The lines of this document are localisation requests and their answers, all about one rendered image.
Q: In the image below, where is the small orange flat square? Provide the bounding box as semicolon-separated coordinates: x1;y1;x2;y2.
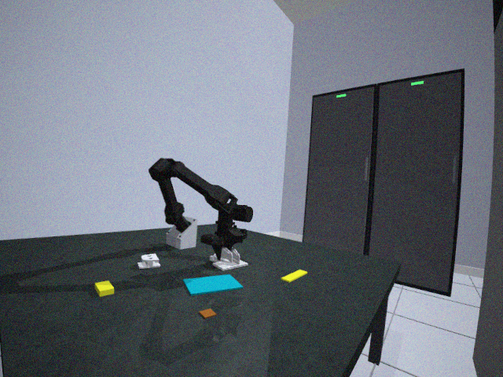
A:
199;309;216;319

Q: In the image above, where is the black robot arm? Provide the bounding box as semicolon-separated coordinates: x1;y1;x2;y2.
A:
149;158;253;243

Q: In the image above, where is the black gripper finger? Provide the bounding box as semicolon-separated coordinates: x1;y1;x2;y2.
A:
223;240;235;251
212;243;225;260

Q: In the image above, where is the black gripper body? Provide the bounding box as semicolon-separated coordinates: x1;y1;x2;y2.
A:
201;219;235;245

